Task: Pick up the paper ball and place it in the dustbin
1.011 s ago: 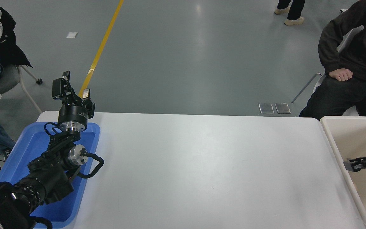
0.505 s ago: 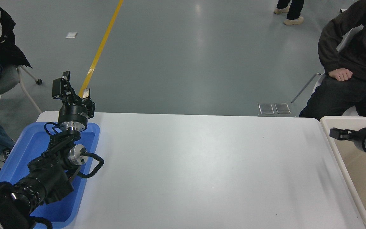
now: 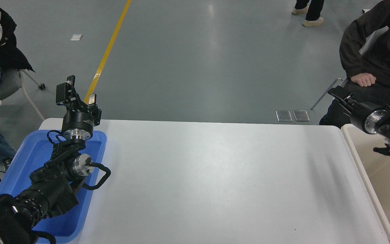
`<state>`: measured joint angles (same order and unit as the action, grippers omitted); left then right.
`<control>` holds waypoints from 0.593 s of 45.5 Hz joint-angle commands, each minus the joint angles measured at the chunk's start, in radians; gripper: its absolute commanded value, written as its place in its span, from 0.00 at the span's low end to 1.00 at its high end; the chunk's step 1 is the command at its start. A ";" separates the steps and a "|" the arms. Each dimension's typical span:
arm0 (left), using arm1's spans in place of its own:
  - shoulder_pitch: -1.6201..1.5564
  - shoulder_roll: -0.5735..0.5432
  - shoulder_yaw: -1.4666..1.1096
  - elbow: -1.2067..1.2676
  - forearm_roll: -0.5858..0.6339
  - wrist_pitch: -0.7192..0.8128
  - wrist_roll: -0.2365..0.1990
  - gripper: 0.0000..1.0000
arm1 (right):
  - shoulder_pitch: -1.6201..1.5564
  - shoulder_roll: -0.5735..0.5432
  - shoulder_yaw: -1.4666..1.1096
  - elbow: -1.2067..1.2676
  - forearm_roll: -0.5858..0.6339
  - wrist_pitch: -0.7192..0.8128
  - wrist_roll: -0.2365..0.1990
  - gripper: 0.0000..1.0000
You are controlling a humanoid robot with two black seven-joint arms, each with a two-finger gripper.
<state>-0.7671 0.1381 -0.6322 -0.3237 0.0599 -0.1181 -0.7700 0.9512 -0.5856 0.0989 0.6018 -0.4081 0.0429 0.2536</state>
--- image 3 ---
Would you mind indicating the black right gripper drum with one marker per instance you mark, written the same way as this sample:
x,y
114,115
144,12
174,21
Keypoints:
x,y
359,117

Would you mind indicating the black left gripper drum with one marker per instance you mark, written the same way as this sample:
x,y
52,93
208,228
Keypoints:
x,y
78,120

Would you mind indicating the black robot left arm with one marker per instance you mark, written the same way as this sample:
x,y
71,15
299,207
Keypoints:
x,y
52,189

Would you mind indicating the person's hand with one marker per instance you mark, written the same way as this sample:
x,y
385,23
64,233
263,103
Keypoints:
x,y
363,80

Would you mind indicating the thin grey metal rod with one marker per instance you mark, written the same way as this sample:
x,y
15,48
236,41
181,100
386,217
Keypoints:
x,y
325,94

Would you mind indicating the blue plastic tray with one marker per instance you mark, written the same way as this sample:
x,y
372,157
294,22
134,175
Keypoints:
x,y
32,152

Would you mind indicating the yellow floor tape line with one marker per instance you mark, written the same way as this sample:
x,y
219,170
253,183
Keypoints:
x,y
108,51

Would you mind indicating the grey chair with casters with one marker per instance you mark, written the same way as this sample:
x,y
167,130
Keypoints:
x,y
5,84

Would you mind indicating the large pale bin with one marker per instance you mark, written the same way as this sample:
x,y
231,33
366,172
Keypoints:
x,y
384,189

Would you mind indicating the seated person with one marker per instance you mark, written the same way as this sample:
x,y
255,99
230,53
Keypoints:
x,y
8,44

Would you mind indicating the walking person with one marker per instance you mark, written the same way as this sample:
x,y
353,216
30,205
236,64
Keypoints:
x,y
313,10

